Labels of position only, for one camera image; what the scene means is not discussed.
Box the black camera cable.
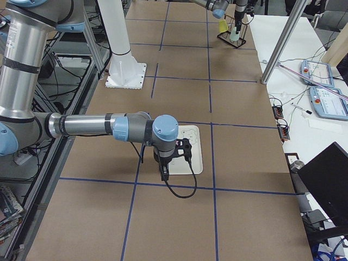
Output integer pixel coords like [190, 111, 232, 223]
[165, 159, 197, 199]

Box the white power strip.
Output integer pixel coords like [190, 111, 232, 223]
[14, 153, 32, 166]

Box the metal cup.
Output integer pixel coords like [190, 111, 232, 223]
[290, 160, 305, 173]

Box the green cup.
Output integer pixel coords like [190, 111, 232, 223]
[229, 26, 240, 41]

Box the teach pendant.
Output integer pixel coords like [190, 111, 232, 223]
[309, 86, 347, 121]
[300, 60, 334, 88]

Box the upper orange relay board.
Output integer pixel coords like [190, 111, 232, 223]
[272, 105, 283, 120]

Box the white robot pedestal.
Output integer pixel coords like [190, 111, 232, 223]
[98, 0, 147, 89]

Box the white bear tray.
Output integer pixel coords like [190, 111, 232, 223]
[166, 125, 204, 175]

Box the aluminium frame post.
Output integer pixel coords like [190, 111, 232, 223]
[260, 0, 307, 84]

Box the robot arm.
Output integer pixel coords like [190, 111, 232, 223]
[191, 0, 248, 20]
[1, 1, 179, 181]

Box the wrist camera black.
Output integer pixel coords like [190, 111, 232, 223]
[176, 138, 192, 163]

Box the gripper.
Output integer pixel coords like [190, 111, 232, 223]
[234, 0, 247, 20]
[153, 148, 174, 181]

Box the upper teach pendant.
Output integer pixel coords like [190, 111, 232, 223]
[300, 60, 334, 88]

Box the lower orange relay board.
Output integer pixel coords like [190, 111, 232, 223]
[277, 123, 290, 142]

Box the lower teach pendant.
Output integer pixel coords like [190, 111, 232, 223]
[309, 86, 347, 121]

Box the orange relay board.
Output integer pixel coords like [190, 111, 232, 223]
[272, 105, 283, 120]
[277, 123, 290, 142]

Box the black wire cup rack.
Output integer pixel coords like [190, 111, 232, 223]
[217, 14, 248, 48]

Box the grabber stick tool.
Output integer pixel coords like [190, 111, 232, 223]
[277, 61, 348, 101]

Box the black marker pen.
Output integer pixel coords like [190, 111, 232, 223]
[291, 103, 312, 115]

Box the stack of books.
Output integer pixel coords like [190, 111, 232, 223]
[1, 185, 24, 244]

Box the black laptop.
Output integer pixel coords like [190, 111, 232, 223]
[298, 142, 347, 226]

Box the yellow cup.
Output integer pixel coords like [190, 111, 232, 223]
[218, 19, 229, 34]

